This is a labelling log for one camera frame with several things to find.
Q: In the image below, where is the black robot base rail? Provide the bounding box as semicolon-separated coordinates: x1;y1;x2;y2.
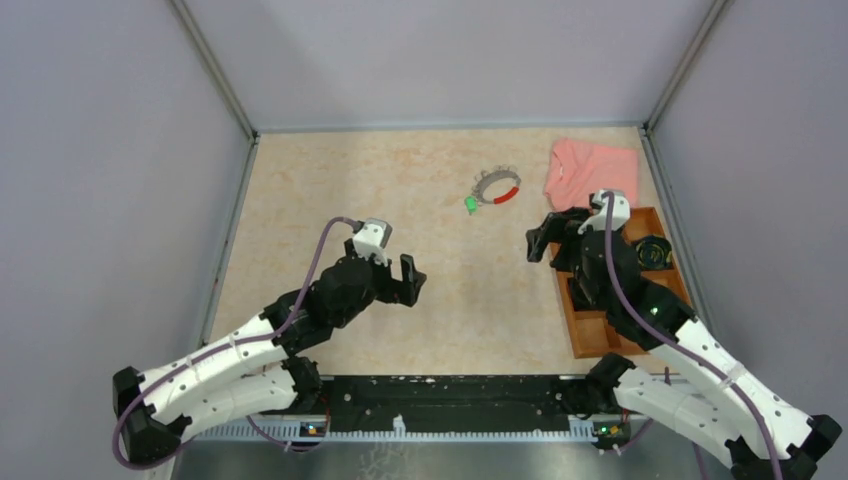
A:
259;374;654;435

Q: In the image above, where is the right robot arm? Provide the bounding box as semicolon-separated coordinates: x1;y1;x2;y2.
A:
525;208;842;479

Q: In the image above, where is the pink folded cloth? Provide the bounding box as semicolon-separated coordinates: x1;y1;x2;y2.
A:
543;138;639;211

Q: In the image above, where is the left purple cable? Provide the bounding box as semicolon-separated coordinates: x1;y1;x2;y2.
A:
111;216;366;472

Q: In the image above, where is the black yellow coil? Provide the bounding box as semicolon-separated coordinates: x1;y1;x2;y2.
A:
633;235;673;271

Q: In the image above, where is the metal keyring with red handle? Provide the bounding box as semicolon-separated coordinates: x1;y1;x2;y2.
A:
471;164;522;206

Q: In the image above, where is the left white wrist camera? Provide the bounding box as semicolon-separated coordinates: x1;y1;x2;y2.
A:
352;218;393;266

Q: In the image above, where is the aluminium frame right rail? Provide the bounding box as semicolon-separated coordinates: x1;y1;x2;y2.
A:
639;0;733;332

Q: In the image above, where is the green key tag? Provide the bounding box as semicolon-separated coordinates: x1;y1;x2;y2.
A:
464;196;479;215

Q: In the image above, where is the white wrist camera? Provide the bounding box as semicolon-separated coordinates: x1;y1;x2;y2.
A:
578;189;631;234
352;218;393;266

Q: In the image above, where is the white slotted cable duct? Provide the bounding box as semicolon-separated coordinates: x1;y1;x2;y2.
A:
195;415;598;444

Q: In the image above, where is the aluminium frame left rail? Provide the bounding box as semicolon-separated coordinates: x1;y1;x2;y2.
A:
167;0;261;351

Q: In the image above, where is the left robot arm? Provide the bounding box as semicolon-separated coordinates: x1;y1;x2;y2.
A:
111;240;427;470

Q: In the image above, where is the wooden compartment tray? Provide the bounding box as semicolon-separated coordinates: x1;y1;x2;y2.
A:
547;207;692;358

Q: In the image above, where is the purple cable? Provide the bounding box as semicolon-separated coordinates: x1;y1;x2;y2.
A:
599;190;786;480
111;216;366;472

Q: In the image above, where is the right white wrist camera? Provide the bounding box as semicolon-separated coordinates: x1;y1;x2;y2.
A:
578;189;631;234

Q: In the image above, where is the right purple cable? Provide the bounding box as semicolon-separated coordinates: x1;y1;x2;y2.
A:
599;190;786;480

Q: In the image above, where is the aluminium frame rail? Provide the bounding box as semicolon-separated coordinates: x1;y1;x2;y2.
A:
639;0;733;332
167;0;261;351

